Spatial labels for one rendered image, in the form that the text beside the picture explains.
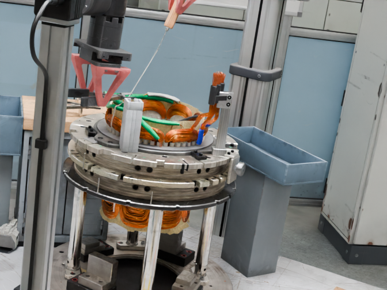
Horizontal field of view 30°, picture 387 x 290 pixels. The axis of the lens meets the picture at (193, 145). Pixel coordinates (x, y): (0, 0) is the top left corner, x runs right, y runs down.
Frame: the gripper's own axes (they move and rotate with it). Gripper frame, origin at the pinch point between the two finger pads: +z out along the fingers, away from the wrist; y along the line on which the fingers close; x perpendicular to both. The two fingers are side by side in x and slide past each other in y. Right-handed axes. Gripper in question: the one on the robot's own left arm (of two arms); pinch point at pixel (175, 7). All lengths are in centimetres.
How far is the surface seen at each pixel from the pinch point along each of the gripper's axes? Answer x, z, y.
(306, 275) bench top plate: 52, 39, 20
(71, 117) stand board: 7.6, 27.8, -22.3
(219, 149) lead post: 9.6, 19.8, 14.9
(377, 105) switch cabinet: 218, -18, -66
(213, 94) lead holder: 2.6, 11.4, 14.1
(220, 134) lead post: 8.7, 17.4, 14.5
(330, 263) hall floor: 237, 61, -62
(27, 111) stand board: 1.7, 30.4, -28.7
